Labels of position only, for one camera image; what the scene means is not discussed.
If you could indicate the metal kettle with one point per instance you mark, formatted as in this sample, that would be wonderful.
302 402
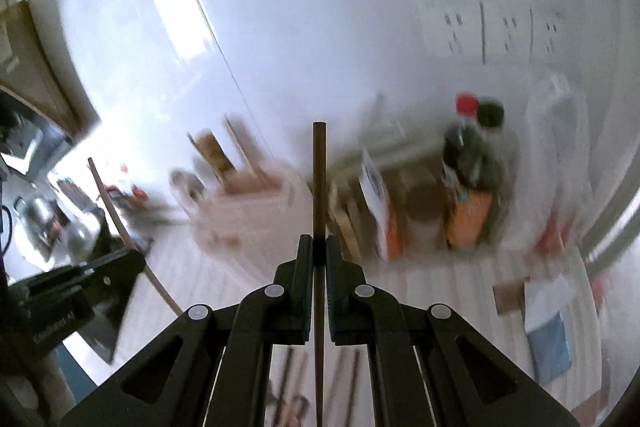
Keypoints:
55 227

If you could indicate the dark brown chopstick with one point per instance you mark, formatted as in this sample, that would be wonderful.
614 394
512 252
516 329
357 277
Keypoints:
320 182

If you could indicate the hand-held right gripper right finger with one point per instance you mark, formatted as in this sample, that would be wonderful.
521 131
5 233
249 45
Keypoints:
333 307

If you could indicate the light wooden chopstick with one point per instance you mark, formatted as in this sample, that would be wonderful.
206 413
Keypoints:
107 195

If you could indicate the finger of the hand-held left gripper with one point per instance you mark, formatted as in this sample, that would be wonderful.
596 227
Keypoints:
117 287

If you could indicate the brown jar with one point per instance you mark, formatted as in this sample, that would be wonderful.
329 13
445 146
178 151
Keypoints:
425 207

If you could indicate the white wall outlets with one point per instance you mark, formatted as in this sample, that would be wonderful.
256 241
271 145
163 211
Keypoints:
492 29

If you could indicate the white utensil holder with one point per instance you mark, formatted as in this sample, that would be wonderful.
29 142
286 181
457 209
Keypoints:
245 214

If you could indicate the brown cardboard piece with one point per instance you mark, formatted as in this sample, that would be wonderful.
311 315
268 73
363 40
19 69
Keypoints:
510 297

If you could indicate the white orange packet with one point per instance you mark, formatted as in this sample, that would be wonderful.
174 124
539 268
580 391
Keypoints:
380 202

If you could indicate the wooden cabinet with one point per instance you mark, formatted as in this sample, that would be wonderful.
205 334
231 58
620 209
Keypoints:
35 72

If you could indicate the black cap bottle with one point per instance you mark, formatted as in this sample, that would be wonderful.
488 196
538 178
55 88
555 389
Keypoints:
502 147

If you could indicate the striped pink tablecloth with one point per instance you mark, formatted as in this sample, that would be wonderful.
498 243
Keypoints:
440 287

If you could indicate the clear plastic bag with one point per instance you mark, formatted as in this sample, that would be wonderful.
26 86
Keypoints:
560 147

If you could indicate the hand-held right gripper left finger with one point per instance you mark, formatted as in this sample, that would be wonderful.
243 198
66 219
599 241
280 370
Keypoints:
306 307

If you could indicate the wooden spoon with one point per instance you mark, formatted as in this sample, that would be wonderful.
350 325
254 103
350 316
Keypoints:
245 149

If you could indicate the wooden spatula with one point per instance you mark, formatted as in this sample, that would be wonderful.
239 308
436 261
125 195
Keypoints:
212 157

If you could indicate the red cap dark bottle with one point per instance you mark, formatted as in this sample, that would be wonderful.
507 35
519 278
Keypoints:
467 167

